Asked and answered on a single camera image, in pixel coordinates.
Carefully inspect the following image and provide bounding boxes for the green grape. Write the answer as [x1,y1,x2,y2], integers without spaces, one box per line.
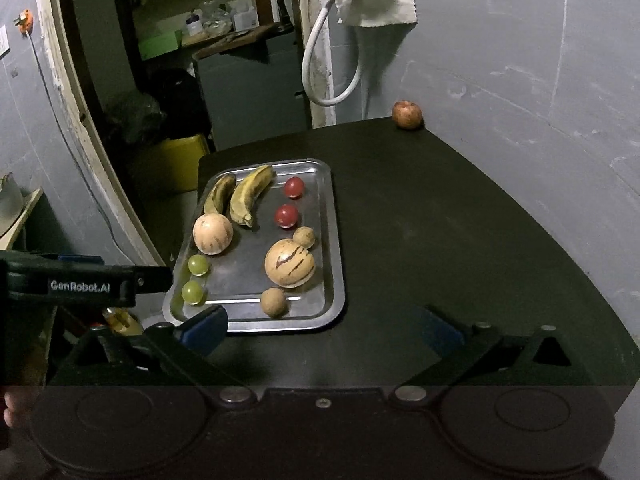
[181,280,205,306]
[188,254,210,276]

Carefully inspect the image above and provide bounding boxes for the small tan fruit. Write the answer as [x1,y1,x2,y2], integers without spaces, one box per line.
[260,287,288,318]

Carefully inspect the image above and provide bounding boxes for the round beige melon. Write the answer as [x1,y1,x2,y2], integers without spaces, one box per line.
[192,212,233,256]

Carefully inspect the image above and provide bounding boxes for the small dark banana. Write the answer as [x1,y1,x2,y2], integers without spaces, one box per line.
[203,174,236,214]

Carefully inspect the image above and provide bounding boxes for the large yellow banana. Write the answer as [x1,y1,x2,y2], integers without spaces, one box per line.
[229,165,274,228]

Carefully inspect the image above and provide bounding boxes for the small beige fruit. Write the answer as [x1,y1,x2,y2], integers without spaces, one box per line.
[292,226,317,249]

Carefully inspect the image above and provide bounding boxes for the red cherry tomato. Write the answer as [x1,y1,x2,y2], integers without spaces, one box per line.
[283,177,305,200]
[274,204,299,230]

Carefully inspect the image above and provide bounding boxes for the person left hand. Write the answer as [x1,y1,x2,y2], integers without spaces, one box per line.
[3,385,40,429]

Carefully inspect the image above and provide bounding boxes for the metal baking tray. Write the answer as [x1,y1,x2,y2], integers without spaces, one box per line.
[163,158,345,334]

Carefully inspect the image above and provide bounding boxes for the yellow container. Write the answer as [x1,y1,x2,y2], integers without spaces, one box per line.
[157,134,209,192]

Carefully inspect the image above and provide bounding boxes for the red apple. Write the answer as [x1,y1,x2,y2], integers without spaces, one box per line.
[392,100,423,130]

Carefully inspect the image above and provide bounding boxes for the grey cabinet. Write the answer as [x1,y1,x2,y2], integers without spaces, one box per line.
[195,32,310,151]

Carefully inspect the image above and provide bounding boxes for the green box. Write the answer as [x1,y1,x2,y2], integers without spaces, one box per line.
[138,30,182,61]

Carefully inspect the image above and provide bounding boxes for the wooden board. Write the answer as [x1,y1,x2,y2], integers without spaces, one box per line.
[191,23,282,61]

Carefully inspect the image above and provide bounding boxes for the clear plastic bottle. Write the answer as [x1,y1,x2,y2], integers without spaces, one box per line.
[201,0,232,37]

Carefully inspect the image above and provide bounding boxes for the small white box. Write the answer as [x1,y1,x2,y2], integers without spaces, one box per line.
[232,0,259,32]

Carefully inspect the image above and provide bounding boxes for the orange wall plug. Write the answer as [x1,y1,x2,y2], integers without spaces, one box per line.
[14,9,35,37]

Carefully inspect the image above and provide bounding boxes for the white looped hose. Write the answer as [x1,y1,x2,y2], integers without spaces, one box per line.
[300,0,364,108]

